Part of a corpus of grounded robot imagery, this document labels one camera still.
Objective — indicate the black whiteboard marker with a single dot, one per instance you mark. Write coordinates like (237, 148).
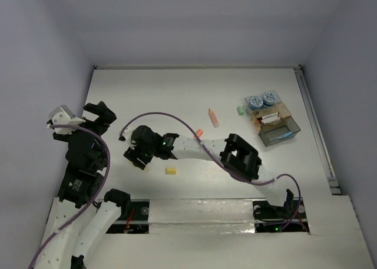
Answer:
(270, 115)

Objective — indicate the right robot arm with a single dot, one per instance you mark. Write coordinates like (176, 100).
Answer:
(234, 154)

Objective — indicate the orange highlighter cap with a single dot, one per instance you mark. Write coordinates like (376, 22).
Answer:
(199, 132)

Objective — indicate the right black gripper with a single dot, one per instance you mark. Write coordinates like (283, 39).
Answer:
(131, 155)

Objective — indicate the yellow highlighter cap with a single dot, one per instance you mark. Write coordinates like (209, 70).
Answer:
(171, 171)

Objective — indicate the blue highlighter cap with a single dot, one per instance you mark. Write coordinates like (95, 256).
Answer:
(288, 134)

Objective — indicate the clear compartment organizer box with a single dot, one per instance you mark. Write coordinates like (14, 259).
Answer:
(269, 128)

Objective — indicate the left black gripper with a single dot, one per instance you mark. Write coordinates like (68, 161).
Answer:
(106, 117)

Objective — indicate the aluminium rail right edge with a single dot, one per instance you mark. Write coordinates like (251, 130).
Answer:
(317, 133)

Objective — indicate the blue patterned tape roll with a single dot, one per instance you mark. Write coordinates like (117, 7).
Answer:
(255, 102)

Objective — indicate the red whiteboard marker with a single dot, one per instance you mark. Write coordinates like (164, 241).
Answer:
(268, 118)

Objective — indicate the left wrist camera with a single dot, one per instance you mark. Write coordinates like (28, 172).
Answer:
(62, 115)

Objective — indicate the orange highlighter pen centre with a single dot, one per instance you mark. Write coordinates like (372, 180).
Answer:
(213, 118)

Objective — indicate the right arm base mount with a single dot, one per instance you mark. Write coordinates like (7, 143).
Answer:
(290, 218)

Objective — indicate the green highlighter cap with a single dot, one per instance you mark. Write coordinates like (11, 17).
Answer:
(240, 110)

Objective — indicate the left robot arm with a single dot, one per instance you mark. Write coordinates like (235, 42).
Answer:
(77, 221)

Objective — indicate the blue highlighter pen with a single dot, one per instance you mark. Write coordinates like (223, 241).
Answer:
(279, 138)

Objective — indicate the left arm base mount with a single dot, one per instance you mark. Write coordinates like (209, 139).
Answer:
(135, 222)

